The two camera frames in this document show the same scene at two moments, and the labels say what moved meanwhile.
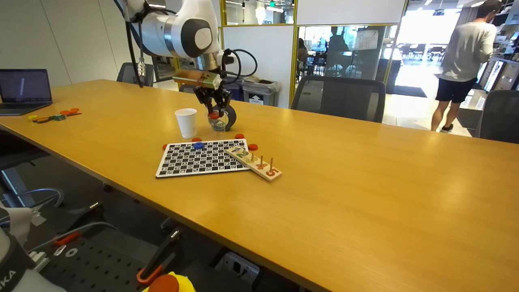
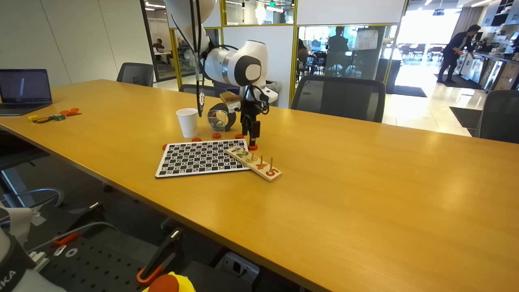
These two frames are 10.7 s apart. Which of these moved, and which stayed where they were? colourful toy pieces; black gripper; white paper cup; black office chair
Moved: black gripper
Stayed: white paper cup; colourful toy pieces; black office chair
